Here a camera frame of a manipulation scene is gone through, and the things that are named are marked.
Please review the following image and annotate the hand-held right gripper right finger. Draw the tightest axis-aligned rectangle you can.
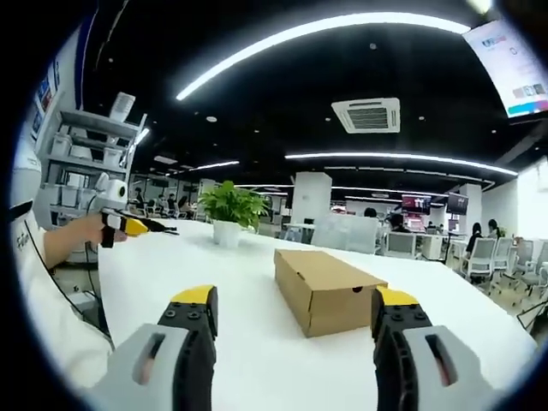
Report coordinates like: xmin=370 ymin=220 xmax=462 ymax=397
xmin=370 ymin=286 xmax=515 ymax=411

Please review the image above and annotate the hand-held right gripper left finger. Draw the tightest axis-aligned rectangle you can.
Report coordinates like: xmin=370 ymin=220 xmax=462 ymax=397
xmin=91 ymin=283 xmax=219 ymax=411

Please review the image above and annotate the brown cardboard shoe box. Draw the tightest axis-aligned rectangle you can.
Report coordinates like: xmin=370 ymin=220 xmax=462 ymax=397
xmin=273 ymin=247 xmax=389 ymax=339

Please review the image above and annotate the person's left hand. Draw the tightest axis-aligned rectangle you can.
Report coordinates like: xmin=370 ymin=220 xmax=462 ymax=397
xmin=78 ymin=212 xmax=129 ymax=250

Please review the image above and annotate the grey storage shelf rack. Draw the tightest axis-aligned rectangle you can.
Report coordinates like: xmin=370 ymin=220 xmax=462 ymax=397
xmin=41 ymin=109 xmax=147 ymax=226

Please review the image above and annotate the white plant pot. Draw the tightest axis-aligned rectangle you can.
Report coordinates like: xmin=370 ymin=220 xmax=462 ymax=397
xmin=211 ymin=219 xmax=242 ymax=250

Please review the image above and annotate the green potted plant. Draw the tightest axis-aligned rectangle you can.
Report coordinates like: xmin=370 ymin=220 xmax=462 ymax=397
xmin=197 ymin=180 xmax=271 ymax=235

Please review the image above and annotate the grey mesh office chair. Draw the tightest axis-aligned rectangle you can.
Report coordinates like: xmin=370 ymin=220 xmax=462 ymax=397
xmin=511 ymin=239 xmax=545 ymax=296
xmin=384 ymin=231 xmax=420 ymax=260
xmin=464 ymin=237 xmax=497 ymax=286

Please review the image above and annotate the black tripod stand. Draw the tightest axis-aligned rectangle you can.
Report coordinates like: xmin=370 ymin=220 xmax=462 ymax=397
xmin=515 ymin=298 xmax=548 ymax=336

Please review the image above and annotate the translucent white office chair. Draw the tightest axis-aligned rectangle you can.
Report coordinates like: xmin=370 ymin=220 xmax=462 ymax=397
xmin=311 ymin=212 xmax=381 ymax=257

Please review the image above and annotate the white square pillar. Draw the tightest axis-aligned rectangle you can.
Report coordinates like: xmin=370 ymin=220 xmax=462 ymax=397
xmin=292 ymin=171 xmax=333 ymax=224

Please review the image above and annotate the long straight ceiling light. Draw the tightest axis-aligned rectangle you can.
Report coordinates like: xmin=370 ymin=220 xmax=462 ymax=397
xmin=284 ymin=152 xmax=519 ymax=177

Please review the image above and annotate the ceiling air conditioner vent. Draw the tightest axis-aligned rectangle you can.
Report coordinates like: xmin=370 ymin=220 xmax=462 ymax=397
xmin=330 ymin=97 xmax=402 ymax=135

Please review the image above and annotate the long curved ceiling light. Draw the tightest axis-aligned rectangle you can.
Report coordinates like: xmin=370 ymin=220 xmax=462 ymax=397
xmin=175 ymin=11 xmax=472 ymax=102

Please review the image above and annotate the hanging display screen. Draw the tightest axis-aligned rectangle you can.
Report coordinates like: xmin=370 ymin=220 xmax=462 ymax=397
xmin=462 ymin=15 xmax=548 ymax=120

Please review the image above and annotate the red wall monitor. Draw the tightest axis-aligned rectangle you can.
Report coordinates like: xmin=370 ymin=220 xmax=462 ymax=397
xmin=401 ymin=194 xmax=433 ymax=217

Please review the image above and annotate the dark wall monitor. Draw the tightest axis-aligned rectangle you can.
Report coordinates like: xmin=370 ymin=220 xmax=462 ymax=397
xmin=445 ymin=192 xmax=470 ymax=216

